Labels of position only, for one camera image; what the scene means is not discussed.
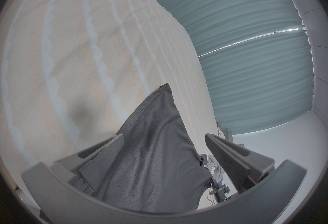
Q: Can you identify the grey bedside table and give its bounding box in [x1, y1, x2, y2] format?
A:
[217, 122, 234, 142]

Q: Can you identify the bed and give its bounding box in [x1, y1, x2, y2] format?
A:
[0, 0, 241, 212]

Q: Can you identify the black T-shirt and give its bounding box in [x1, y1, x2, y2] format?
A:
[91, 83, 218, 213]

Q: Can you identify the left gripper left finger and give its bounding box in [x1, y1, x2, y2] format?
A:
[52, 134, 125, 193]

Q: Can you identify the grey garment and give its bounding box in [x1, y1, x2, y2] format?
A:
[204, 154, 226, 182]

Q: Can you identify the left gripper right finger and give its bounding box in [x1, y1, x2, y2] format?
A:
[205, 133, 277, 191]

